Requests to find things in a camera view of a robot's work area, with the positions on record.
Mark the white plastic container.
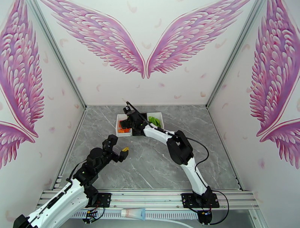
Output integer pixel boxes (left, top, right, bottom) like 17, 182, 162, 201
115, 113, 133, 137
147, 112, 164, 129

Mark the aluminum table edge strip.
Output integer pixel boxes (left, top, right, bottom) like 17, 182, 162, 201
207, 107, 243, 191
53, 108, 88, 191

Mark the white squeeze tube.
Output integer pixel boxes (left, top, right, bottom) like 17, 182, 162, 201
120, 208, 147, 221

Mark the black controller box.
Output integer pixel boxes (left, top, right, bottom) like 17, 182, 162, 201
198, 210, 213, 225

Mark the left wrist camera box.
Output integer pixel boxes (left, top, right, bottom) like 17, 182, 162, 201
102, 135, 119, 154

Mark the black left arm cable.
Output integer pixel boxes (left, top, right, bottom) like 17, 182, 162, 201
13, 160, 88, 228

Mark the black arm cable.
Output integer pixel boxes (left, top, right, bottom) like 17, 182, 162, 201
126, 101, 210, 169
13, 160, 88, 228

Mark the aluminum base rail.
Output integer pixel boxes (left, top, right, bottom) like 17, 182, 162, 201
36, 189, 260, 210

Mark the white slotted cable tray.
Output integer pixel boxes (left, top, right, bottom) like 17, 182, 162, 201
70, 209, 200, 221

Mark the small wired circuit board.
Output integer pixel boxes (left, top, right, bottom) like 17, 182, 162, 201
82, 210, 98, 224

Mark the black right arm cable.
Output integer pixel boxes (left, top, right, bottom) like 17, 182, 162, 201
126, 101, 210, 169

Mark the white curved hose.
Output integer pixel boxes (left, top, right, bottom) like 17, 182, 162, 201
145, 218, 195, 228

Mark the aluminum frame post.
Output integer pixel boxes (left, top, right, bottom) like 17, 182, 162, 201
205, 0, 268, 110
25, 0, 87, 110

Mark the black base cable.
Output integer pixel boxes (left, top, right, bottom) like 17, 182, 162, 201
210, 191, 230, 226

